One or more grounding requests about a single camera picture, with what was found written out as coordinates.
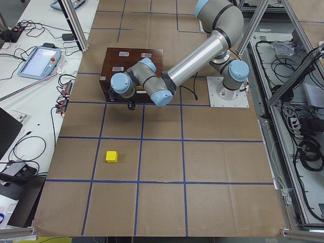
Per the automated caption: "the yellow block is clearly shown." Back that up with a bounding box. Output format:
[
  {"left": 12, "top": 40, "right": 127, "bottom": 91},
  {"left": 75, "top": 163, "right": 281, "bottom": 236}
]
[{"left": 105, "top": 150, "right": 118, "bottom": 163}]

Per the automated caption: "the black power adapter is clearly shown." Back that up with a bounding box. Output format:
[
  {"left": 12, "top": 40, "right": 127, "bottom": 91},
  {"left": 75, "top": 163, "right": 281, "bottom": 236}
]
[{"left": 61, "top": 33, "right": 74, "bottom": 41}]

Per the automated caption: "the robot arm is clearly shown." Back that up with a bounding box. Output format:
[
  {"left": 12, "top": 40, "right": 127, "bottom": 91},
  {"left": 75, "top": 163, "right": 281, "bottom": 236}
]
[{"left": 110, "top": 1, "right": 250, "bottom": 107}]

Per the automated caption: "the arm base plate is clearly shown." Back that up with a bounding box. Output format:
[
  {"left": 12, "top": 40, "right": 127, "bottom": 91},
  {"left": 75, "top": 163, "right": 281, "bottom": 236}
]
[{"left": 207, "top": 76, "right": 249, "bottom": 108}]

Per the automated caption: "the teach pendant with screen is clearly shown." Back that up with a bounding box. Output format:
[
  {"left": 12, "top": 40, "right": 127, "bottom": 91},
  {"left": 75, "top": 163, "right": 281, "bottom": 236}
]
[{"left": 18, "top": 46, "right": 62, "bottom": 79}]

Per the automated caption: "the dark wooden drawer cabinet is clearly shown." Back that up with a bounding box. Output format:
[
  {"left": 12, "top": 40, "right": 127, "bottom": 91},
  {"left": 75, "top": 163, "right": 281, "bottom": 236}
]
[{"left": 99, "top": 47, "right": 164, "bottom": 102}]

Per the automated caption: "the aluminium frame post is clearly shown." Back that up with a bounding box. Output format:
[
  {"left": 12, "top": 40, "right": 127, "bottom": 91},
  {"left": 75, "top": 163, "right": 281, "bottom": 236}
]
[{"left": 58, "top": 0, "right": 89, "bottom": 53}]

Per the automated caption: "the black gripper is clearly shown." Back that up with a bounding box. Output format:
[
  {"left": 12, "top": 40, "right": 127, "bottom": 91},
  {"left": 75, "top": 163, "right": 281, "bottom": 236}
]
[{"left": 108, "top": 87, "right": 136, "bottom": 110}]

